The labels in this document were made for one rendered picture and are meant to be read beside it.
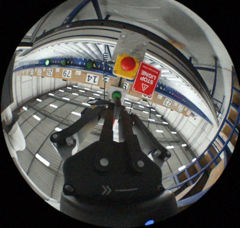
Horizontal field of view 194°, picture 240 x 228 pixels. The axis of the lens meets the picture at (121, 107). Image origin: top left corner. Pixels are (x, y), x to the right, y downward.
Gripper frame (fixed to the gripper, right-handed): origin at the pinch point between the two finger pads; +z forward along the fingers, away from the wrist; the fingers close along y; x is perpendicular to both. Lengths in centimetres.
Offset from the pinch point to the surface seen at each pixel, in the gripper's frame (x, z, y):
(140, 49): 20.7, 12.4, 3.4
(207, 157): -26, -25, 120
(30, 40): 24, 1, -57
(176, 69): 21.6, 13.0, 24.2
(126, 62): 11.0, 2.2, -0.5
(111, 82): -1, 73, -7
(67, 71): 2, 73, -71
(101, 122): -11.2, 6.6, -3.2
